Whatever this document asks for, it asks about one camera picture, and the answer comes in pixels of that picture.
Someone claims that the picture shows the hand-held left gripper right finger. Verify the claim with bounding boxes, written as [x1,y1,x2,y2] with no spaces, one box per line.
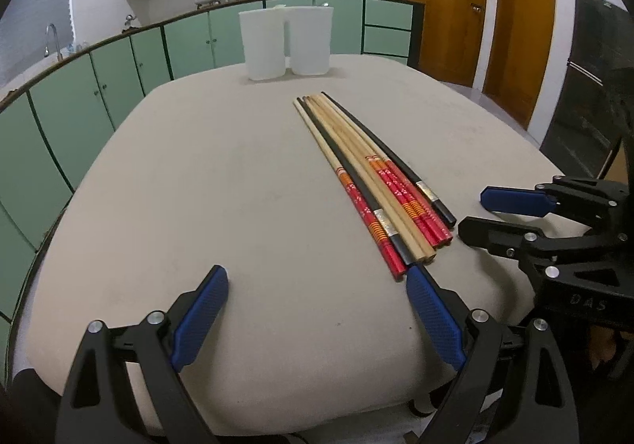
[406,265,580,444]

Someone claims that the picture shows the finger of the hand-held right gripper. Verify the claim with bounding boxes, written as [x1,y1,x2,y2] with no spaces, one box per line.
[479,177,627,222]
[458,216,634,286]

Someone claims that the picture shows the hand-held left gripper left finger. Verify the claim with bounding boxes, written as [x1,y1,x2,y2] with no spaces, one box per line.
[58,265,229,444]

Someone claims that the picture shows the black chopstick with silver band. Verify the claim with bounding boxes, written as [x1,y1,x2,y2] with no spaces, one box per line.
[299,97,416,267]
[321,91,457,229]

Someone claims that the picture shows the red printed wooden chopstick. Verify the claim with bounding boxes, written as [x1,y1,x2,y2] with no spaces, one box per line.
[316,94,445,247]
[312,95,437,249]
[319,93,454,243]
[294,97,409,282]

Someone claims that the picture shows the bundle of mixed chopsticks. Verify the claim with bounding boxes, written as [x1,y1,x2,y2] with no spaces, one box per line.
[308,95,439,259]

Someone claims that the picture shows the plain wooden chopstick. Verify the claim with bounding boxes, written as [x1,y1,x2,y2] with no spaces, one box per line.
[303,96,429,264]

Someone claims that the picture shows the white plastic container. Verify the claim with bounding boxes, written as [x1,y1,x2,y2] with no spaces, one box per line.
[239,10,288,81]
[284,5,332,76]

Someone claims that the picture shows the cardboard box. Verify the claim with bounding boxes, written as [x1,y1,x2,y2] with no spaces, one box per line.
[600,137,626,182]

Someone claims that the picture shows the plain wooden door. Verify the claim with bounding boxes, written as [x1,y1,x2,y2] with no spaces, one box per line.
[483,0,558,128]

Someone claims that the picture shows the green base cabinets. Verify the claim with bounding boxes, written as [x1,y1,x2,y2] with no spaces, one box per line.
[0,0,427,375]

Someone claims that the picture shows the metal sink faucet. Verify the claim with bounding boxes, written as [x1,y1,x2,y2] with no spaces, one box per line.
[44,24,63,59]

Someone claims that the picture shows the wooden door with handle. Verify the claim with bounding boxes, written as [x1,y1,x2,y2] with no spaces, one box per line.
[410,0,489,88]

